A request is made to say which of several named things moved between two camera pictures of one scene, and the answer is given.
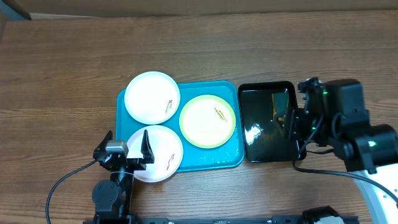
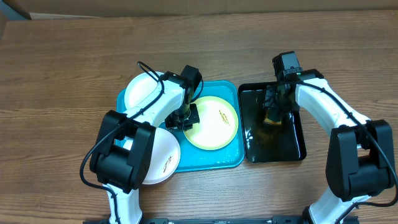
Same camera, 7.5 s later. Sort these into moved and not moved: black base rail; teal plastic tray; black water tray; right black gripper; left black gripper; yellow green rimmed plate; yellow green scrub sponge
Moved: right black gripper; yellow green scrub sponge; left black gripper
Not moved: yellow green rimmed plate; black base rail; black water tray; teal plastic tray
